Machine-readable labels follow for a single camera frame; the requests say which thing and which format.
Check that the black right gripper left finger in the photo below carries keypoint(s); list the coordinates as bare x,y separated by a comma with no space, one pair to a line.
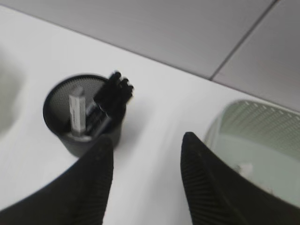
77,197

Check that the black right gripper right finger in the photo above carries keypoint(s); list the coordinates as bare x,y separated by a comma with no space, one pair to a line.
217,195

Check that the waste paper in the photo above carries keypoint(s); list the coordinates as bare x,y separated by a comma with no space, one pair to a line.
244,169

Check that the grey white eraser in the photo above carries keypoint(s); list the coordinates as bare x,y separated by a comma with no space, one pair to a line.
77,108

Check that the black marker pen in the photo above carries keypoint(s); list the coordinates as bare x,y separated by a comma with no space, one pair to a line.
111,101
97,118

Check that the light green plastic basket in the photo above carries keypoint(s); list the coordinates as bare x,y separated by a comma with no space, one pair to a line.
266,136

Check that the black mesh pen holder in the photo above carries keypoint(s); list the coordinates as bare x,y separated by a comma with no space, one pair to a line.
57,115

